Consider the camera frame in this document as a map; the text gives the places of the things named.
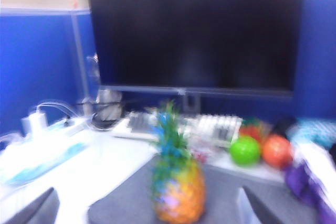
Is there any gray partition post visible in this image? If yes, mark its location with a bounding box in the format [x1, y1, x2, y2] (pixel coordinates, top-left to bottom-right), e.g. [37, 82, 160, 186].
[70, 11, 91, 101]

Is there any white gray keyboard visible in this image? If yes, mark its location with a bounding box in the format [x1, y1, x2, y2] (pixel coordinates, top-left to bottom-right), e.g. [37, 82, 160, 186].
[112, 111, 244, 147]

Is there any white power strip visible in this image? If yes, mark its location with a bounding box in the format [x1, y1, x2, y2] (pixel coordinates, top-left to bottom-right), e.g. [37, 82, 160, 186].
[61, 118, 91, 137]

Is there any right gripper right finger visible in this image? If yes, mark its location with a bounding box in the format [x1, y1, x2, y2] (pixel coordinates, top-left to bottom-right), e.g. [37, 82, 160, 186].
[237, 186, 286, 224]

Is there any white charger block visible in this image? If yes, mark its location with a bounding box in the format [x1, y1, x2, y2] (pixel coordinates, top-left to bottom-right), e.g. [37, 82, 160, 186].
[22, 112, 49, 137]

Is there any black computer monitor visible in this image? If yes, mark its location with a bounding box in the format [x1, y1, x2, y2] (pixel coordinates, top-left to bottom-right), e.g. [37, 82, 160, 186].
[86, 0, 305, 101]

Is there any light blue wipes pack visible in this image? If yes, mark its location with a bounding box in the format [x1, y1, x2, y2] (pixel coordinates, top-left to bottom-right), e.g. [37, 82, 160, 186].
[0, 132, 92, 187]

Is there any purple cloth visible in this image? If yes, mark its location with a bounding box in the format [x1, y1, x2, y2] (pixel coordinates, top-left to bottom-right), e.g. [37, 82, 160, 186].
[285, 150, 336, 224]

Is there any black cable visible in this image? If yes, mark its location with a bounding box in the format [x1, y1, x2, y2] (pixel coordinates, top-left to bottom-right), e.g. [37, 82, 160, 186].
[76, 100, 148, 131]

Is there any gray felt laptop bag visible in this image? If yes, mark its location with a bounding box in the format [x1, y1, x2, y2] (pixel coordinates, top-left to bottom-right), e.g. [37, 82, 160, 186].
[86, 153, 326, 224]

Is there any clear box with ribbon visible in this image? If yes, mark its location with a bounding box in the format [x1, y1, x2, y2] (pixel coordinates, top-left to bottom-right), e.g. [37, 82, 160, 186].
[188, 140, 224, 162]

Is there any orange red round fruit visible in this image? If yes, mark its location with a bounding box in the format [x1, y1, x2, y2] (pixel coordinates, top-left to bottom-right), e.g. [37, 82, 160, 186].
[262, 134, 293, 168]

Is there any red ball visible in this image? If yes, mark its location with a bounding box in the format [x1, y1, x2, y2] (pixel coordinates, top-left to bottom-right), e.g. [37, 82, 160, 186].
[240, 119, 271, 143]

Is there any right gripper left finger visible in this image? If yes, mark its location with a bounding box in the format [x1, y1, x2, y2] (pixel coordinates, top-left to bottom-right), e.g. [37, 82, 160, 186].
[0, 187, 60, 224]

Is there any yellow plastic pineapple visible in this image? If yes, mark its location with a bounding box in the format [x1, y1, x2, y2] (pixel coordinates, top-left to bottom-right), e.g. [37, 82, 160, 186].
[149, 99, 207, 222]

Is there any white teal patterned pouch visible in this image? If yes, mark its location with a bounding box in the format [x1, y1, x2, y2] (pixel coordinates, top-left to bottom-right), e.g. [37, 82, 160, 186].
[287, 118, 336, 172]

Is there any gray monitor stand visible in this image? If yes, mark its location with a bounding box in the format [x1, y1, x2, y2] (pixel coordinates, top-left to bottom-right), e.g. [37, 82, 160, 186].
[182, 94, 202, 113]

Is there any green apple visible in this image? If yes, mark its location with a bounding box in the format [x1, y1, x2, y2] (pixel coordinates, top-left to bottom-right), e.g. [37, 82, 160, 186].
[229, 135, 261, 167]

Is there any white charging cable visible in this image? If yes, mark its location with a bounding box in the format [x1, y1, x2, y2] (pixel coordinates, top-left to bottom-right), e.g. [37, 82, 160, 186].
[0, 100, 79, 146]

